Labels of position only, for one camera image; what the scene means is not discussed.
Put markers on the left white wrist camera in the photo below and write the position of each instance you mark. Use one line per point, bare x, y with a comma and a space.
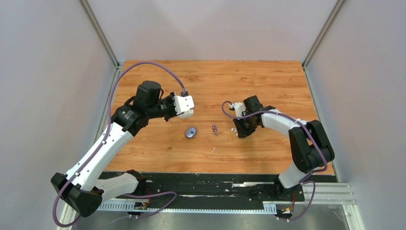
183, 103

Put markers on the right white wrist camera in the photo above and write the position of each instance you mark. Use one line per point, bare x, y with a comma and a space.
239, 108

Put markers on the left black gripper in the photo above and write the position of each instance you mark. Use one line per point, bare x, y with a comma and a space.
171, 98

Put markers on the left aluminium frame post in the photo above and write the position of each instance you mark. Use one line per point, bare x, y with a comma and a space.
101, 35

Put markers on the white earbud charging case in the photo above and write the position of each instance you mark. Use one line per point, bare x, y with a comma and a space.
186, 114

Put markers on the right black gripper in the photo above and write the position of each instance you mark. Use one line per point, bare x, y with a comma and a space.
242, 132

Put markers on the aluminium frame post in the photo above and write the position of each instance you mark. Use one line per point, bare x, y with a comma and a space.
101, 35
323, 32

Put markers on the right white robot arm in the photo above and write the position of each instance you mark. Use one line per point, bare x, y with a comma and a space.
311, 149

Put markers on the blue-grey earbud case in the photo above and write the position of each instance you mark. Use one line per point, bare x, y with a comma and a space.
190, 132

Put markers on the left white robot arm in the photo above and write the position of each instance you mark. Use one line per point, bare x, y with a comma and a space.
80, 187

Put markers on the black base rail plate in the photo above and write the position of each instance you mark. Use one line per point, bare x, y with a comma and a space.
217, 191

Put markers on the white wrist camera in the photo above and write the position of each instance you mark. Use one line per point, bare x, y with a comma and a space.
183, 103
239, 108

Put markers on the right aluminium frame post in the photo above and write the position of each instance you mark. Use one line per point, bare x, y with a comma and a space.
323, 32

